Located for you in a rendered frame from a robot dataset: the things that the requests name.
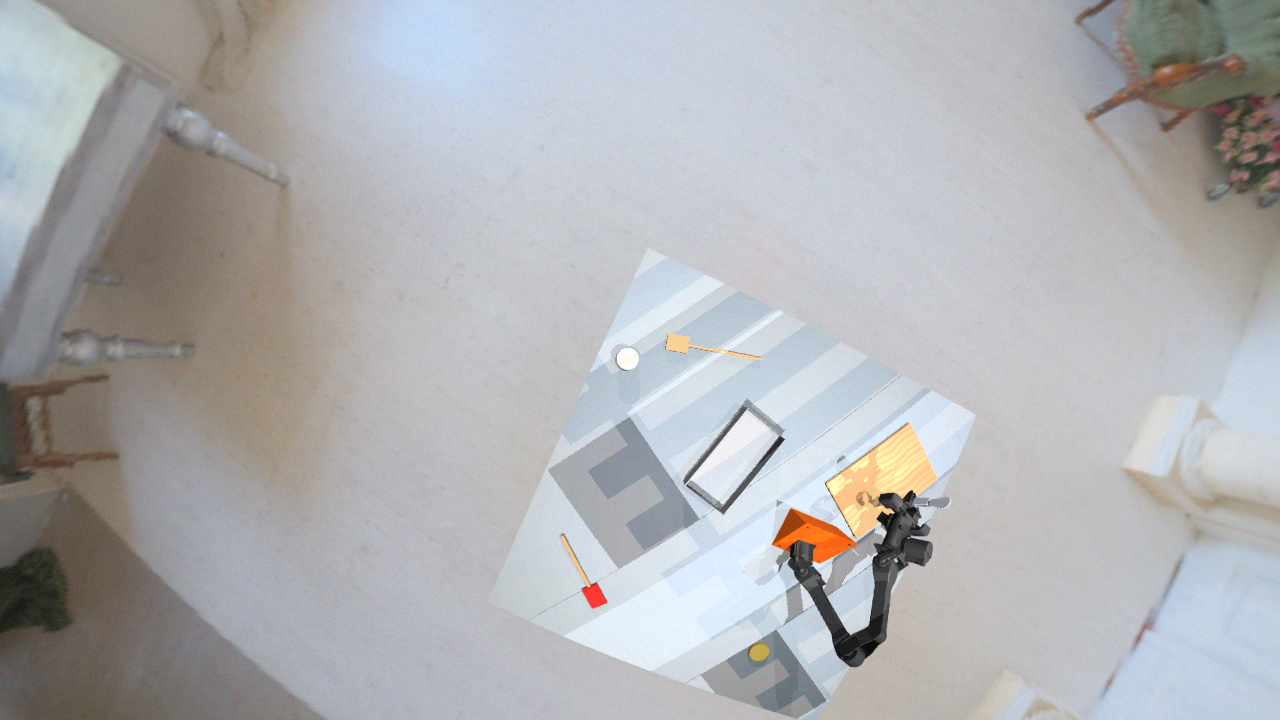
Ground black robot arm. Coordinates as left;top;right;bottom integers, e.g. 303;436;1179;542
788;528;933;667

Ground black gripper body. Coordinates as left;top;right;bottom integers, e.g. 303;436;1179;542
878;492;931;539

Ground red spatula with wooden handle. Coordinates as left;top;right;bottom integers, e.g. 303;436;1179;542
561;536;607;609

